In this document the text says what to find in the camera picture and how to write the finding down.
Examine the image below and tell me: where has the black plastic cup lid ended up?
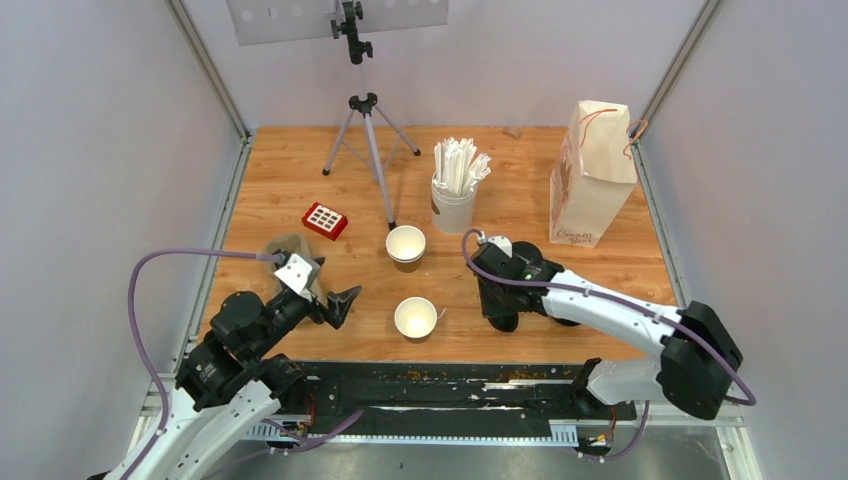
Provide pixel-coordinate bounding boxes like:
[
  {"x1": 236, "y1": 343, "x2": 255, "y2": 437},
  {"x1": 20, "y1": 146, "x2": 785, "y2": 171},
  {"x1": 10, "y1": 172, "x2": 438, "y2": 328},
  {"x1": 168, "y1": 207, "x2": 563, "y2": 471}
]
[{"x1": 488, "y1": 313, "x2": 519, "y2": 333}]

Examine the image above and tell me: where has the kraft paper takeout bag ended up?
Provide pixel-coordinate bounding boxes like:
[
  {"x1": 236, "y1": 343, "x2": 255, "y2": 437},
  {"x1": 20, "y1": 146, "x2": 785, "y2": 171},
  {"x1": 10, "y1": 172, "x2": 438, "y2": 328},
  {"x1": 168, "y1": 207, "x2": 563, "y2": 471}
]
[{"x1": 549, "y1": 100, "x2": 638, "y2": 248}]

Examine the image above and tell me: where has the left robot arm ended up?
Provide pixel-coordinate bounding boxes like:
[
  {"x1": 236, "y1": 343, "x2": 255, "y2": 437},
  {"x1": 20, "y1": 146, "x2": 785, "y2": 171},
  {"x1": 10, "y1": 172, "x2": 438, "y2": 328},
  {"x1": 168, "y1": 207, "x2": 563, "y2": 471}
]
[{"x1": 100, "y1": 286, "x2": 362, "y2": 479}]

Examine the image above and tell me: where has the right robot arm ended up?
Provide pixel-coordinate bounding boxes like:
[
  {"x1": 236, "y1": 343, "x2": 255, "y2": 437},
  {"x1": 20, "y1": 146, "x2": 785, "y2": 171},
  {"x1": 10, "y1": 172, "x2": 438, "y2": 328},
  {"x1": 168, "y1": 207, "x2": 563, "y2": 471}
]
[{"x1": 466, "y1": 237, "x2": 743, "y2": 420}]

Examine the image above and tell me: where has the brown pulp cup carrier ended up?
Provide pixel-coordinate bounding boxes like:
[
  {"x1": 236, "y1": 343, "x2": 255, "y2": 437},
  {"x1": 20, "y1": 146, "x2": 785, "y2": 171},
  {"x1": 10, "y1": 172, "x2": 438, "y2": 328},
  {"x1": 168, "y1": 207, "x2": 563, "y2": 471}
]
[{"x1": 262, "y1": 233, "x2": 326, "y2": 302}]

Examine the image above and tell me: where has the stack of black lids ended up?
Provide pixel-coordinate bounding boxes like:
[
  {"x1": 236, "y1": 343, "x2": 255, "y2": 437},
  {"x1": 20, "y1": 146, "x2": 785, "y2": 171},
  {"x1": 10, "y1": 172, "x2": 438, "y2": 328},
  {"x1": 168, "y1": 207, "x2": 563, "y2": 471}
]
[{"x1": 552, "y1": 318, "x2": 581, "y2": 327}]

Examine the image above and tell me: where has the red keypad box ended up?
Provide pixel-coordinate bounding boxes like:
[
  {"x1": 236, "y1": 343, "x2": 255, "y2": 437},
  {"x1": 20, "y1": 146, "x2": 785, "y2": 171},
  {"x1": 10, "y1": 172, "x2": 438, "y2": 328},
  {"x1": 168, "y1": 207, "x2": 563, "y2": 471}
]
[{"x1": 302, "y1": 202, "x2": 348, "y2": 241}]

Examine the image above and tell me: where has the stack of paper cups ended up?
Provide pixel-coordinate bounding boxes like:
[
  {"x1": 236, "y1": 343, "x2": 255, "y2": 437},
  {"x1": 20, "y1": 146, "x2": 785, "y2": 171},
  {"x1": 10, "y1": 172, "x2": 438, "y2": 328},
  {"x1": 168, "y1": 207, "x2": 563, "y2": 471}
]
[{"x1": 385, "y1": 225, "x2": 426, "y2": 273}]

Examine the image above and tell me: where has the white straw holder cup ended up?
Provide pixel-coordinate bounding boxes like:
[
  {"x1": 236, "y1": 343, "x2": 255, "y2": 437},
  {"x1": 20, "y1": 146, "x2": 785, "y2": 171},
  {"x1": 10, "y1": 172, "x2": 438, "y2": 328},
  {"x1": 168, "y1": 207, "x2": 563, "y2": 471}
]
[{"x1": 431, "y1": 178, "x2": 477, "y2": 235}]

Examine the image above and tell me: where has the bundle of wrapped straws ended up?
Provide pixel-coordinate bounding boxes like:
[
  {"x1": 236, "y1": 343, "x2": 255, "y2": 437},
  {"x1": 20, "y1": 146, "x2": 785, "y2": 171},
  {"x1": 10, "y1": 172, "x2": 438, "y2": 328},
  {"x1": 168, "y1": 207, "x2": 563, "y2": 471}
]
[{"x1": 431, "y1": 137, "x2": 491, "y2": 199}]

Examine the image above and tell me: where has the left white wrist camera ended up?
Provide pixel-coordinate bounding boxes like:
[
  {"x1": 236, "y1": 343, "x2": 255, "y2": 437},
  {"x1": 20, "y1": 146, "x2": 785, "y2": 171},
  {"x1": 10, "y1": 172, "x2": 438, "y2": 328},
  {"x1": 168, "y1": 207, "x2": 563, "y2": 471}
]
[{"x1": 274, "y1": 253, "x2": 323, "y2": 301}]

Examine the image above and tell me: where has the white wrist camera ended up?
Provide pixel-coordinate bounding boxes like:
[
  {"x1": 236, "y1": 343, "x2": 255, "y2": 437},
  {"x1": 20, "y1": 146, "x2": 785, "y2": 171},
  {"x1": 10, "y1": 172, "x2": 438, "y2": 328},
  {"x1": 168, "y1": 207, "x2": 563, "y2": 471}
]
[
  {"x1": 484, "y1": 235, "x2": 513, "y2": 258},
  {"x1": 274, "y1": 253, "x2": 323, "y2": 301}
]

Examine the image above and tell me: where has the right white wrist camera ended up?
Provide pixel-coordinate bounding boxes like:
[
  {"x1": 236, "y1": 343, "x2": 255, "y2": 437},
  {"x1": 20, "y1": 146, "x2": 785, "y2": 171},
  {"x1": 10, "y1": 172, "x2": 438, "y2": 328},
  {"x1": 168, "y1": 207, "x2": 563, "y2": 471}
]
[{"x1": 484, "y1": 235, "x2": 513, "y2": 258}]

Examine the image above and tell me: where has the grey camera tripod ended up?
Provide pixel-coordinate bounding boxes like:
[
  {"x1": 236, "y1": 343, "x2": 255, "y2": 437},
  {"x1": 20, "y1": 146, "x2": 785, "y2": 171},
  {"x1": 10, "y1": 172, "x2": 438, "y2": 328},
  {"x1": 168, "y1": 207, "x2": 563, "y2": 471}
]
[{"x1": 322, "y1": 1, "x2": 422, "y2": 231}]

